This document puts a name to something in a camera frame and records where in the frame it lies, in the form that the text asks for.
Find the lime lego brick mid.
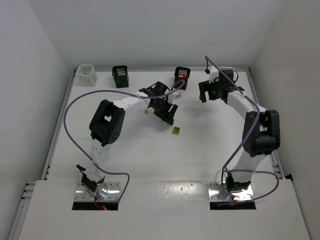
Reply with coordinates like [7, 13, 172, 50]
[172, 126, 180, 135]

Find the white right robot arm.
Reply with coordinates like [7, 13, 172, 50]
[198, 66, 281, 193]

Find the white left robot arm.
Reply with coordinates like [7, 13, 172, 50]
[75, 81, 180, 192]

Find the black bin right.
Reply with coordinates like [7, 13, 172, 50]
[173, 66, 191, 90]

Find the black bin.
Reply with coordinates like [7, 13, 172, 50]
[173, 66, 191, 90]
[112, 65, 129, 89]

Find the black bin left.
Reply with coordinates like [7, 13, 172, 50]
[112, 65, 129, 89]

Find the white bin far left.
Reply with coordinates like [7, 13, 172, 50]
[75, 64, 98, 87]

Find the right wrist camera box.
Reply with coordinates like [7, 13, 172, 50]
[205, 66, 220, 84]

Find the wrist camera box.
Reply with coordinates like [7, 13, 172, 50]
[205, 66, 220, 84]
[168, 91, 182, 103]

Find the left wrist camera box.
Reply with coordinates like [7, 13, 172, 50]
[168, 91, 182, 103]

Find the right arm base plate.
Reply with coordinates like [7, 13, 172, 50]
[207, 181, 254, 203]

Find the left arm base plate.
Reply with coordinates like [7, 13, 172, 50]
[74, 181, 121, 202]

